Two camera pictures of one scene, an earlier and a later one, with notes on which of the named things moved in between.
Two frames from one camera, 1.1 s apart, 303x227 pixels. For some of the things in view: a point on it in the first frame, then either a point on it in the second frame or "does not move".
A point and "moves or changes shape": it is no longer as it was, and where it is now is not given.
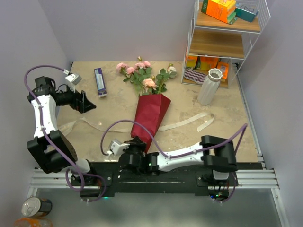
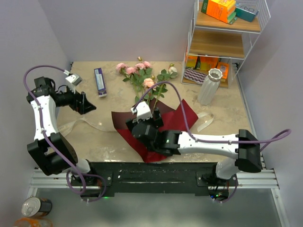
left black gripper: x=80 y=101 does not move
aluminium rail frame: x=259 y=178 does not move
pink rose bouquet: x=146 y=83 does not move
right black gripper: x=135 y=142 -> x=157 y=122
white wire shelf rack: x=224 y=31 does not move
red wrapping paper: x=151 y=109 moves or changes shape
